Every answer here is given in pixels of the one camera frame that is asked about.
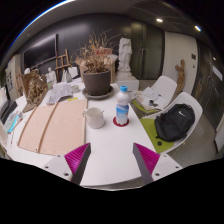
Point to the flat round red coaster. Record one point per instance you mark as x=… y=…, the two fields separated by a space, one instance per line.
x=115 y=122

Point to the black backpack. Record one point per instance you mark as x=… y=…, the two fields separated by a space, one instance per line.
x=175 y=123

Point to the stack of papers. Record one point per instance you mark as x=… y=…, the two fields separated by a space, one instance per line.
x=151 y=96

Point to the black wall screen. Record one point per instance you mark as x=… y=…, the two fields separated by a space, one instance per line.
x=40 y=51

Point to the white shell chair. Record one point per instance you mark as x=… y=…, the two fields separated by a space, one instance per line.
x=166 y=85
x=191 y=100

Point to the wooden figure sculpture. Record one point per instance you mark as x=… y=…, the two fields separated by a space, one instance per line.
x=180 y=76

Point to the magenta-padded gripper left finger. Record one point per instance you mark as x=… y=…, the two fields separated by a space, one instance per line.
x=76 y=159

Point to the long ceiling light panel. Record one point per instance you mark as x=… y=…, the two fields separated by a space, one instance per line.
x=36 y=18

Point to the black desktop device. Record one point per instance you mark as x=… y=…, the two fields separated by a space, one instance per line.
x=7 y=108

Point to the white plaster bust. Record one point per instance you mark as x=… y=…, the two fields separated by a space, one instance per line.
x=27 y=71

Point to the small white plaster figurine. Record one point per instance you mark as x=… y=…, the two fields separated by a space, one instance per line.
x=51 y=77

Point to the crumpled printed paper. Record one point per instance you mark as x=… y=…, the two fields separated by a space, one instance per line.
x=60 y=92

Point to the dried plant in brown pot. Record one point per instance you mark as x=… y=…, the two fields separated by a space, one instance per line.
x=96 y=81

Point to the dark double door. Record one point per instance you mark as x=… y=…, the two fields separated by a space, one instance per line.
x=148 y=50

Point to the grey plant saucer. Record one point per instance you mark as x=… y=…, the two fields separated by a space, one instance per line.
x=98 y=97

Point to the small yellow flat item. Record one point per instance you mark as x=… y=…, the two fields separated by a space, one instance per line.
x=72 y=99

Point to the cardboard box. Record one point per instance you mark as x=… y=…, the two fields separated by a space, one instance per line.
x=111 y=61

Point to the teal packaged item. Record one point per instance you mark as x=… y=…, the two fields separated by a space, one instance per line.
x=13 y=121

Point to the white statue pedestal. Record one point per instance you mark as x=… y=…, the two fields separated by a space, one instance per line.
x=128 y=81

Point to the blue-capped white drink bottle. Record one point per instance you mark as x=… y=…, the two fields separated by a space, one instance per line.
x=122 y=106

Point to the green seat cushion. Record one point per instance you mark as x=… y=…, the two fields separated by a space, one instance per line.
x=150 y=131
x=140 y=106

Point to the white ceramic mug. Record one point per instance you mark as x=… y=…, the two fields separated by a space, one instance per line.
x=95 y=120

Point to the small white cup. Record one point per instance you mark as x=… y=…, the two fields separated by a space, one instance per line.
x=75 y=89

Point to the recessed ceiling spot lights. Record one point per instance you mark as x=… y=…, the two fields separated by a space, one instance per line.
x=159 y=20

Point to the wooden easel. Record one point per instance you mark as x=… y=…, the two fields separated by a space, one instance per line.
x=63 y=63

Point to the wooden-framed canvas panel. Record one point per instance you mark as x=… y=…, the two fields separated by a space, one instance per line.
x=56 y=128

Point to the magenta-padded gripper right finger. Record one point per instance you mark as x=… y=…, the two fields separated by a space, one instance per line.
x=146 y=160

